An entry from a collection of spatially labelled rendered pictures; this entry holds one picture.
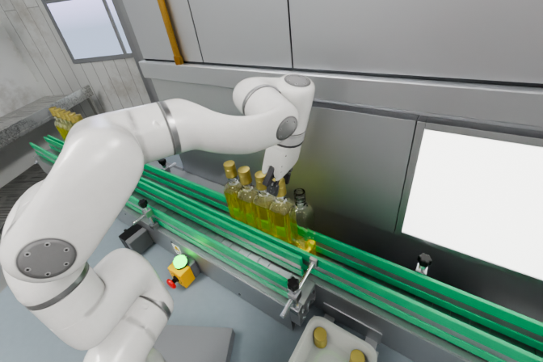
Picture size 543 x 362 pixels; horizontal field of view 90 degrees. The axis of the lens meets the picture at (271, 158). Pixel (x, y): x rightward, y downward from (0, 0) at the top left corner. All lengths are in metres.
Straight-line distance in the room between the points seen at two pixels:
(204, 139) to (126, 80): 3.28
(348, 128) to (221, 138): 0.35
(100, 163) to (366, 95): 0.51
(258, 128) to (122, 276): 0.35
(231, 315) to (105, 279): 0.50
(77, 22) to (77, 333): 3.41
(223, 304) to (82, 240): 0.67
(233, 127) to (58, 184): 0.21
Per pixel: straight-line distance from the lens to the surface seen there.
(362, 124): 0.65
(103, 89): 3.89
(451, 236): 0.79
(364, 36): 0.63
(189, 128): 0.42
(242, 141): 0.41
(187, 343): 0.93
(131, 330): 0.62
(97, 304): 0.54
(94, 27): 3.64
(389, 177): 0.71
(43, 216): 0.37
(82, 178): 0.35
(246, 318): 0.95
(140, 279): 0.58
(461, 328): 0.76
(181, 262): 1.00
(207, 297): 1.02
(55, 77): 4.21
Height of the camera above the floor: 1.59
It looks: 34 degrees down
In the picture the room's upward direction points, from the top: 8 degrees counter-clockwise
